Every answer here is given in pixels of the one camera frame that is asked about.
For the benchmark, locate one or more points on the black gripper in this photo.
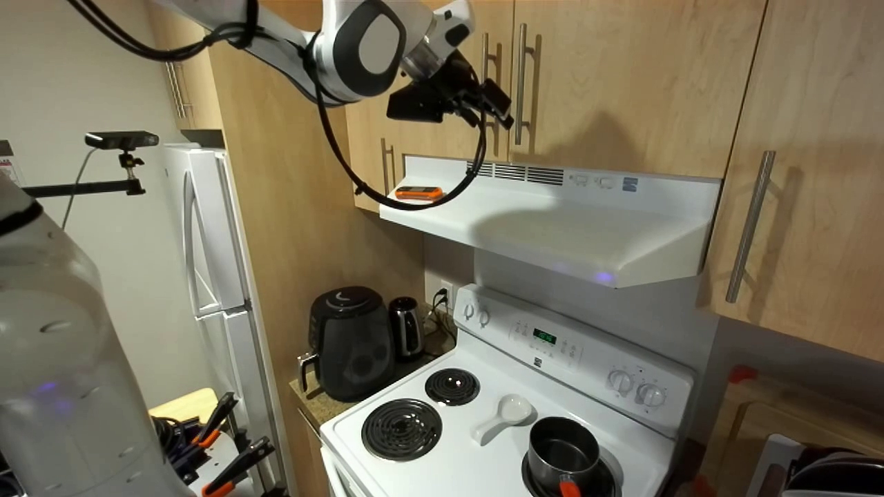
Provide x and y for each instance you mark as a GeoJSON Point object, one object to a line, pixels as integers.
{"type": "Point", "coordinates": [460, 80]}

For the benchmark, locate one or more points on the wooden cabinet door right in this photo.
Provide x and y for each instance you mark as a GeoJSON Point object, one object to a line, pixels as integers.
{"type": "Point", "coordinates": [492, 15]}

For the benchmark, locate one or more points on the tall wooden cabinet door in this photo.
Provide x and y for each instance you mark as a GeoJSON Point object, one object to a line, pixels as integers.
{"type": "Point", "coordinates": [368, 152]}
{"type": "Point", "coordinates": [830, 182]}

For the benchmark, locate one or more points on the short wooden cabinet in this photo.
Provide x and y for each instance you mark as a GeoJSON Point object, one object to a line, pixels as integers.
{"type": "Point", "coordinates": [189, 84]}

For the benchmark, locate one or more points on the wooden base cabinet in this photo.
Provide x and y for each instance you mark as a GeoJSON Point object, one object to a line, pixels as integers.
{"type": "Point", "coordinates": [305, 442]}

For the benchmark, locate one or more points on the orange black handheld device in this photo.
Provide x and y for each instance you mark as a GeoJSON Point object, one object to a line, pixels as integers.
{"type": "Point", "coordinates": [417, 190]}

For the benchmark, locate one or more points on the white range hood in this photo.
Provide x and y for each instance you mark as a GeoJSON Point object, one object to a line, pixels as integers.
{"type": "Point", "coordinates": [571, 221]}

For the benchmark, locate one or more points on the wooden side panel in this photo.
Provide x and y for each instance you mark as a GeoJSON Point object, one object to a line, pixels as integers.
{"type": "Point", "coordinates": [293, 231]}

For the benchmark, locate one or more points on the white electric stove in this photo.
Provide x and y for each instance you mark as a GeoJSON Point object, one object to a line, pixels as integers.
{"type": "Point", "coordinates": [571, 346]}

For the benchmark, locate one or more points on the black air fryer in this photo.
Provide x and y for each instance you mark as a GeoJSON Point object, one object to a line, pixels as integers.
{"type": "Point", "coordinates": [354, 346]}

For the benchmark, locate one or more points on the white spoon rest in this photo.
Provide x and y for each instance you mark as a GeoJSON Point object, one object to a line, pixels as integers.
{"type": "Point", "coordinates": [514, 409]}

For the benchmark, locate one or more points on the white refrigerator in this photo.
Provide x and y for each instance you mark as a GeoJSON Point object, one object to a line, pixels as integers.
{"type": "Point", "coordinates": [217, 265]}

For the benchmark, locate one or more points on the black orange clamp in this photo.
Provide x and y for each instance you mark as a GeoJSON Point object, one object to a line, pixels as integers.
{"type": "Point", "coordinates": [217, 414]}
{"type": "Point", "coordinates": [243, 458]}

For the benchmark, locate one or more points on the wooden cutting board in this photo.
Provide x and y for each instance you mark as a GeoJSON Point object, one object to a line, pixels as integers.
{"type": "Point", "coordinates": [792, 403]}

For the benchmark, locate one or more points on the black dish rack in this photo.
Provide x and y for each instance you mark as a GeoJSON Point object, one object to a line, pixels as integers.
{"type": "Point", "coordinates": [837, 478]}

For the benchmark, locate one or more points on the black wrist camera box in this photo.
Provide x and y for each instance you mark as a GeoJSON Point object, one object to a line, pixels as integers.
{"type": "Point", "coordinates": [415, 99]}

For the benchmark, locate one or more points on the white wall outlet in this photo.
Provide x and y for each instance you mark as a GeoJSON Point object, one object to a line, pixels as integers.
{"type": "Point", "coordinates": [441, 300]}

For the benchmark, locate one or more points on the black camera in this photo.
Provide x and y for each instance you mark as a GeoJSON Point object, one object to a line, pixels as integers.
{"type": "Point", "coordinates": [119, 138]}

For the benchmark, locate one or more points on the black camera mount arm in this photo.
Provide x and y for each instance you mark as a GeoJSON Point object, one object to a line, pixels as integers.
{"type": "Point", "coordinates": [93, 188]}

